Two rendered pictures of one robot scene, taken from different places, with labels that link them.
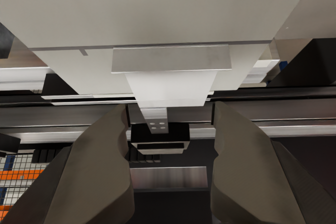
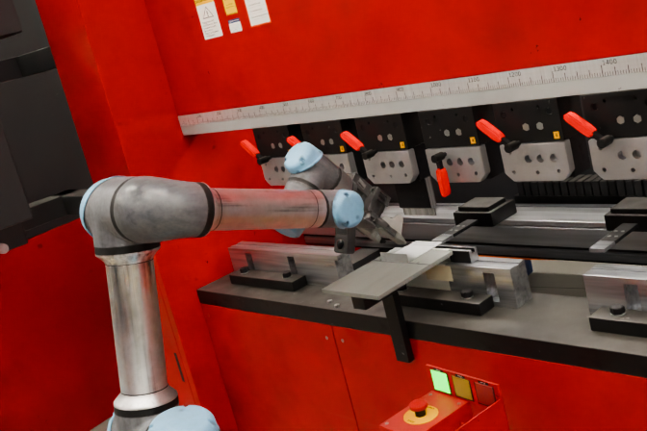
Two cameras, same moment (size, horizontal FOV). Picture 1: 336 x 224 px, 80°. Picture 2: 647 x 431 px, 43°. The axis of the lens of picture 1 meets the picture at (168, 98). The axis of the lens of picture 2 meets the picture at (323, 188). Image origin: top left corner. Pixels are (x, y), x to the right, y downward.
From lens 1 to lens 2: 185 cm
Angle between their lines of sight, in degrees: 49
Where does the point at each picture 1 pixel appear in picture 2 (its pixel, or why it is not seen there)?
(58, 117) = (571, 236)
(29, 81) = (489, 261)
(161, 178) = (418, 211)
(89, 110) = (546, 240)
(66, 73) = (435, 258)
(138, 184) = (425, 209)
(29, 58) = (473, 271)
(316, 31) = not seen: hidden behind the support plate
